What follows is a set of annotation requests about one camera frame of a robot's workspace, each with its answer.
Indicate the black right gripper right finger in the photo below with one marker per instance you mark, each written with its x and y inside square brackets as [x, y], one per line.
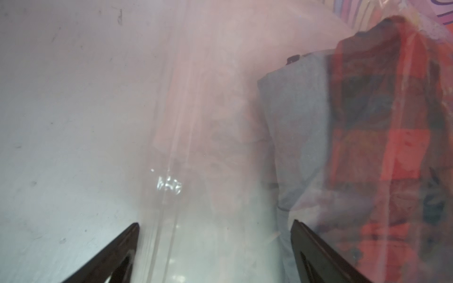
[317, 262]

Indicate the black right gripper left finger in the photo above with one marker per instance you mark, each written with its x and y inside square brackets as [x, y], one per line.
[114, 263]

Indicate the red black plaid shirt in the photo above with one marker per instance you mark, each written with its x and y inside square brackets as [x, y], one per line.
[390, 172]

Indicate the clear plastic vacuum bag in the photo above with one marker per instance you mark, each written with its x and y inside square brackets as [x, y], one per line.
[213, 182]

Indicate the grey shirt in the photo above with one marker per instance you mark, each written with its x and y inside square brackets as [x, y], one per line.
[295, 100]

